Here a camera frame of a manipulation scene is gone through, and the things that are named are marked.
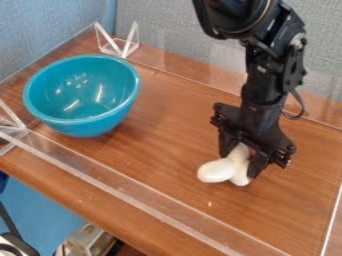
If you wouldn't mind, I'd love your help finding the clear acrylic back barrier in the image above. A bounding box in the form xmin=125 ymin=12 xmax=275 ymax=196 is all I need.
xmin=93 ymin=21 xmax=342 ymax=131

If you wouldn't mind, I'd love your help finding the clear acrylic corner bracket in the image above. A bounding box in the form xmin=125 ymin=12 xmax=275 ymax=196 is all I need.
xmin=93 ymin=22 xmax=140 ymax=59

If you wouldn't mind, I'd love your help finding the toy mushroom brown cap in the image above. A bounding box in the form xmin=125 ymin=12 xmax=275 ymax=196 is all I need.
xmin=197 ymin=143 xmax=251 ymax=186

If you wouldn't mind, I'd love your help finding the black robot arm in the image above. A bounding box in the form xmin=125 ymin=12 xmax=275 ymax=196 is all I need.
xmin=192 ymin=0 xmax=307 ymax=178

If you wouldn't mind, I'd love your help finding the clear acrylic barrier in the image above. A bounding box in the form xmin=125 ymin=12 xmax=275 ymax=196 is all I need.
xmin=93 ymin=21 xmax=342 ymax=131
xmin=0 ymin=129 xmax=290 ymax=256

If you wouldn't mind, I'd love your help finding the clear acrylic front barrier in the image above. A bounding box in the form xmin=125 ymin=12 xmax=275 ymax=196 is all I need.
xmin=0 ymin=129 xmax=290 ymax=256

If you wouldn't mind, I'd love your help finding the grey metal bracket below table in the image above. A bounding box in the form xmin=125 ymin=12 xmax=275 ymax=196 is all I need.
xmin=53 ymin=223 xmax=117 ymax=256

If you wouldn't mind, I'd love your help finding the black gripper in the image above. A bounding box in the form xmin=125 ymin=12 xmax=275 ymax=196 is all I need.
xmin=211 ymin=101 xmax=296 ymax=179

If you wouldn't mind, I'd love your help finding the blue bowl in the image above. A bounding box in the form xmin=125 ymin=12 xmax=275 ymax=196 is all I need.
xmin=22 ymin=54 xmax=141 ymax=138

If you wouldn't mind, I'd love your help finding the black chair part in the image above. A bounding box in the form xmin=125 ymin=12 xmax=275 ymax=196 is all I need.
xmin=0 ymin=202 xmax=40 ymax=256

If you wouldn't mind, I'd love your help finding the clear acrylic left bracket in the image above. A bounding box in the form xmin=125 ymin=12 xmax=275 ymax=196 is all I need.
xmin=0 ymin=99 xmax=28 ymax=157

